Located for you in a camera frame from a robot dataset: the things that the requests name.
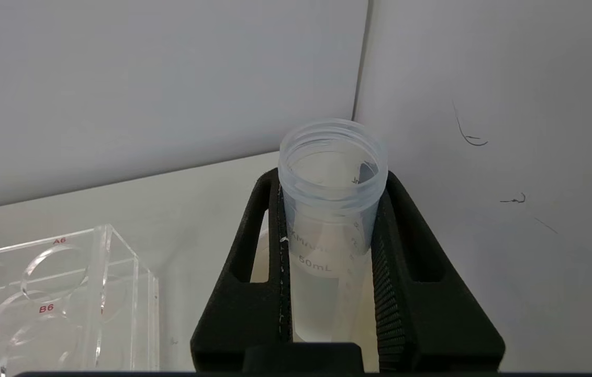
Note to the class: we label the yellow pigment test tube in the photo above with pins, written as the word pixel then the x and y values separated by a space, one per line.
pixel 330 209

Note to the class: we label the clear acrylic test tube rack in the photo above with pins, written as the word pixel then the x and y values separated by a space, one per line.
pixel 55 303

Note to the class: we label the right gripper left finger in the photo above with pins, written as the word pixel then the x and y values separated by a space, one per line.
pixel 246 314

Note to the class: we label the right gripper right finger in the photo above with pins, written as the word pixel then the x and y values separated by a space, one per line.
pixel 426 324

